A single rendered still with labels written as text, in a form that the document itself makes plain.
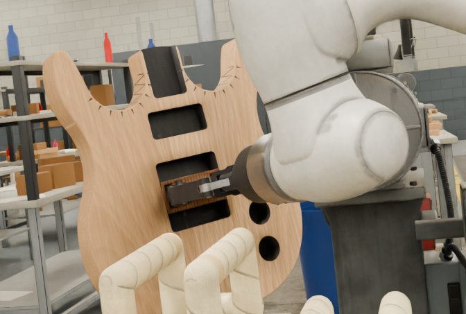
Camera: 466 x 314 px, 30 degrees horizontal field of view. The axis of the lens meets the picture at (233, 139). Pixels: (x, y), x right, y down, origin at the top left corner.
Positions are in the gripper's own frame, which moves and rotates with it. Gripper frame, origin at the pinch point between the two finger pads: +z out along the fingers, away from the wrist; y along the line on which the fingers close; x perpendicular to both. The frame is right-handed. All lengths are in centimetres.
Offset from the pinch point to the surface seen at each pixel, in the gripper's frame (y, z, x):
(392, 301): -3.7, -40.0, -15.9
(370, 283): 64, 46, -30
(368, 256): 65, 45, -24
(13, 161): 238, 777, 78
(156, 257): -22.5, -28.6, -5.6
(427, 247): 299, 276, -67
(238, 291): -13.1, -27.0, -11.8
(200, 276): -24.3, -39.9, -7.6
